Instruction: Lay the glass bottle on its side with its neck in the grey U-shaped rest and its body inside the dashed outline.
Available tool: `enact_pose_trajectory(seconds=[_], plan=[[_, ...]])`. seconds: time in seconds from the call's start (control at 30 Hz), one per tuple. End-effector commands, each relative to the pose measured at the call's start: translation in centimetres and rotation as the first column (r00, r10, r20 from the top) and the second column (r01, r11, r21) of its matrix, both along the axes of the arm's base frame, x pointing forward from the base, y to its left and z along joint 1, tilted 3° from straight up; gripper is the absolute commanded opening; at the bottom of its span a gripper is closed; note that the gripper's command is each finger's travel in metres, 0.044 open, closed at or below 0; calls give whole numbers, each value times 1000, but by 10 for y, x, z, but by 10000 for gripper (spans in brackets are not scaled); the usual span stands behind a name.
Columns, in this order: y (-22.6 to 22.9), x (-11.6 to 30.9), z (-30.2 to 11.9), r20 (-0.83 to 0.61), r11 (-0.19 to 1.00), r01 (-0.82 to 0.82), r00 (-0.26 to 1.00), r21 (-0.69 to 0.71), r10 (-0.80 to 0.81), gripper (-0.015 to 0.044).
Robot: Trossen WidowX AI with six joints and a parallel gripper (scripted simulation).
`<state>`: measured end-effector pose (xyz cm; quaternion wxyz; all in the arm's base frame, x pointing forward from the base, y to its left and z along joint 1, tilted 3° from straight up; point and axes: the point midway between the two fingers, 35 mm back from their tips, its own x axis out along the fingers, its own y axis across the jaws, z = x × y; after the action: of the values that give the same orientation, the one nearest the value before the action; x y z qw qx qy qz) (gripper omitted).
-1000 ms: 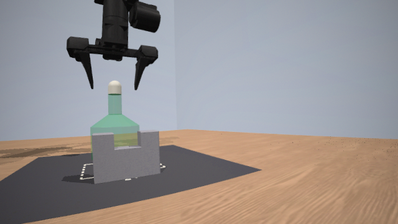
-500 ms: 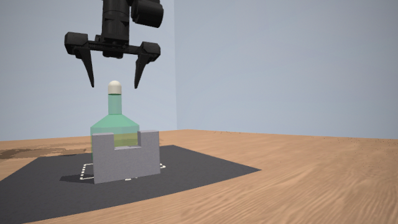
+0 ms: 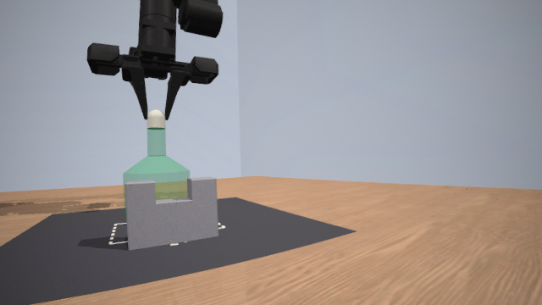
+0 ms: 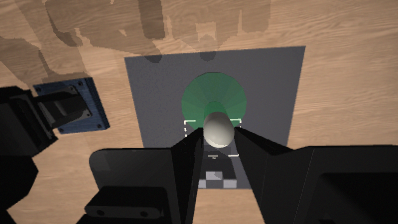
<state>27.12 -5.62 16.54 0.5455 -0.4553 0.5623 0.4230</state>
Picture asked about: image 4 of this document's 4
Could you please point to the grey posts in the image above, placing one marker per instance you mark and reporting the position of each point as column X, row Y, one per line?
column 228, row 174

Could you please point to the dark grey flat mat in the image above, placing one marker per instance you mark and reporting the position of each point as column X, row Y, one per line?
column 269, row 77

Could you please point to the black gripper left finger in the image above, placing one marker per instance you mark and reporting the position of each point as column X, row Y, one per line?
column 177, row 169

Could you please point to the green glass bottle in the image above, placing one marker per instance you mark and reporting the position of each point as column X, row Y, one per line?
column 216, row 102

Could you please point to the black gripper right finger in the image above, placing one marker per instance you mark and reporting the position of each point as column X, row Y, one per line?
column 283, row 180

